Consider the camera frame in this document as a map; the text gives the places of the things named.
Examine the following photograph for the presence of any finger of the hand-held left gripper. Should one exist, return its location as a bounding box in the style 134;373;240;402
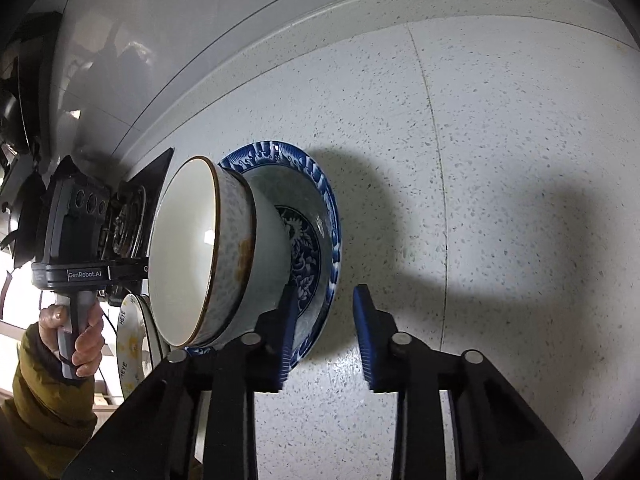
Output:
111;258;151;283

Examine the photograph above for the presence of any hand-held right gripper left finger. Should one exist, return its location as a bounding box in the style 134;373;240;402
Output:
60;285;300;480

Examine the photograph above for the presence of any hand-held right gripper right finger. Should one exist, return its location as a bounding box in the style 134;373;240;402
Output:
352;284;583;480

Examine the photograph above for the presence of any white bowl with brown rim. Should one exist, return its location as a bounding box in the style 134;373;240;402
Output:
147;156;293;348

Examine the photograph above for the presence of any white plate with yellow print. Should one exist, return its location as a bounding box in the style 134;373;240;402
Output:
116;292;153;397

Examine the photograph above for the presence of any blue and white bowl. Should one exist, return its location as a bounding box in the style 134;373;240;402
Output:
185;141;343;367

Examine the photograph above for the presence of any person's left hand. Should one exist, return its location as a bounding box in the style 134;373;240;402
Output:
39;304;106;368

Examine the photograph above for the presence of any stove burner with pan support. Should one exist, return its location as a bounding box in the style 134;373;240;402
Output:
107;185;151;256

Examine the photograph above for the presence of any black glass gas stove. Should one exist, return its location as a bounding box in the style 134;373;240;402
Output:
102;147;175;306

